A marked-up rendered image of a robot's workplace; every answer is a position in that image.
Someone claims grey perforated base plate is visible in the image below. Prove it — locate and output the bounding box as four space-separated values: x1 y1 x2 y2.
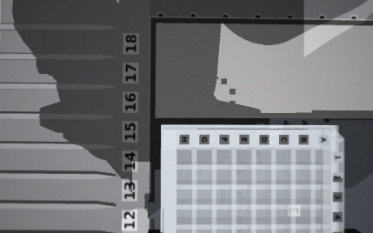
150 0 373 19

